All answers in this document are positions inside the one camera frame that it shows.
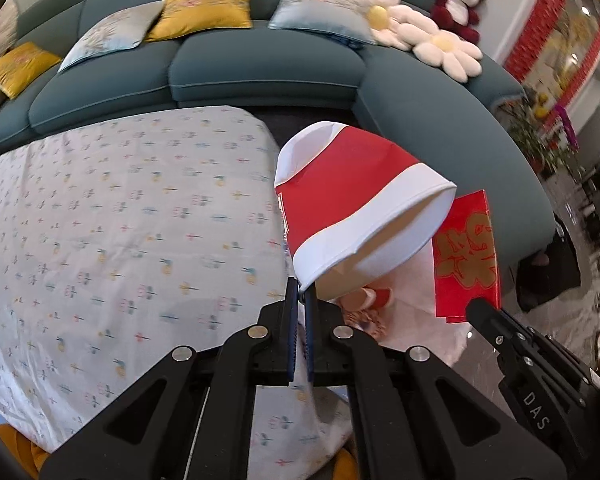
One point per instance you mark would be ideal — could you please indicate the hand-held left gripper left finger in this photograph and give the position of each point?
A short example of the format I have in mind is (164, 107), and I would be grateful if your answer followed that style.
(291, 330)

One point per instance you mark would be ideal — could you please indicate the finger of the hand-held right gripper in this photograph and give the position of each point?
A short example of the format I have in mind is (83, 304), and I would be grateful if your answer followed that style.
(485, 317)

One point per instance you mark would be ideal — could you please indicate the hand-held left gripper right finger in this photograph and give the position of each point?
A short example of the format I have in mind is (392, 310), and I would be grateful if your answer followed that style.
(310, 330)

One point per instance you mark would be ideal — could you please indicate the red envelope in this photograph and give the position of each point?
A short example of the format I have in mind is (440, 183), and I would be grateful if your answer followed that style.
(467, 260)

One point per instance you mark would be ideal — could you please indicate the red and white paper cup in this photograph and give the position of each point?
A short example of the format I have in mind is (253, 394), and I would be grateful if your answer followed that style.
(360, 185)

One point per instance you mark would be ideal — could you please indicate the black bag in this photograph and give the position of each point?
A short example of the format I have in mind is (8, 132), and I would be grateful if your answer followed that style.
(550, 275)

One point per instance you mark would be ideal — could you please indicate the green potted plant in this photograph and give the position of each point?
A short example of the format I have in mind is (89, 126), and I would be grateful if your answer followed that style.
(525, 135)

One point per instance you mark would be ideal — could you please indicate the floral printed tablecloth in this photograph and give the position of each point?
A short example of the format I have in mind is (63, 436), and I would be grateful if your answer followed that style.
(130, 210)

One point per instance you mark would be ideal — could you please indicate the purple orchid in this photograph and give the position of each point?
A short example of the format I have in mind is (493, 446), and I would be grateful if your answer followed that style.
(567, 125)

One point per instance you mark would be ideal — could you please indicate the teal sectional sofa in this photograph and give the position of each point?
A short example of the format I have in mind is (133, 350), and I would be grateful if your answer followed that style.
(260, 70)

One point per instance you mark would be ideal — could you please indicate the red paper window decoration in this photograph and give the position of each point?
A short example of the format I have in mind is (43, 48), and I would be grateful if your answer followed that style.
(555, 25)

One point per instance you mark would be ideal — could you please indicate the red plush toy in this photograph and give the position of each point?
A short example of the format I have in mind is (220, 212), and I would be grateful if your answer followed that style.
(450, 10)

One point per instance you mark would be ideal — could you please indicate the light blue embroidered pillow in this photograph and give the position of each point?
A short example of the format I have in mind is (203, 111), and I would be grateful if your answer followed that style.
(110, 35)
(315, 15)

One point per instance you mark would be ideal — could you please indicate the yellow embroidered pillow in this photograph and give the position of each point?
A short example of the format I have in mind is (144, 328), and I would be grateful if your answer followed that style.
(205, 10)
(20, 67)

